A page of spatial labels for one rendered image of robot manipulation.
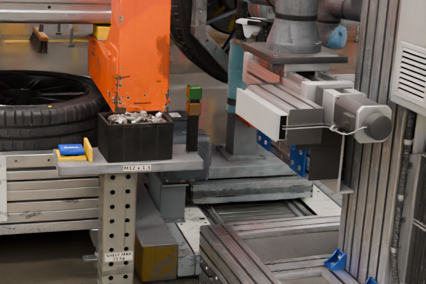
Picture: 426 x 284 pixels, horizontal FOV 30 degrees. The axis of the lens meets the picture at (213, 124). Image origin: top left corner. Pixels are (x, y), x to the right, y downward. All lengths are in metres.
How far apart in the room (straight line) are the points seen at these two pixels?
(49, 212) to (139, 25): 0.69
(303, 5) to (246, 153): 1.14
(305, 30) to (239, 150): 1.09
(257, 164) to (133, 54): 0.84
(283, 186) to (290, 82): 1.09
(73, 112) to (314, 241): 0.92
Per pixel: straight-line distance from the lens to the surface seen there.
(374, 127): 1.81
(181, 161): 2.36
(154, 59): 2.49
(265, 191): 3.09
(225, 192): 3.04
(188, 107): 2.39
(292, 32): 2.14
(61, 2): 2.95
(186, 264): 2.64
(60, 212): 2.68
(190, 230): 2.83
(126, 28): 2.46
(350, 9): 2.42
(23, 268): 2.74
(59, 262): 2.77
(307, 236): 2.52
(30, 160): 2.61
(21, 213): 2.67
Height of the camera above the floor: 1.20
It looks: 16 degrees down
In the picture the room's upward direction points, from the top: 3 degrees clockwise
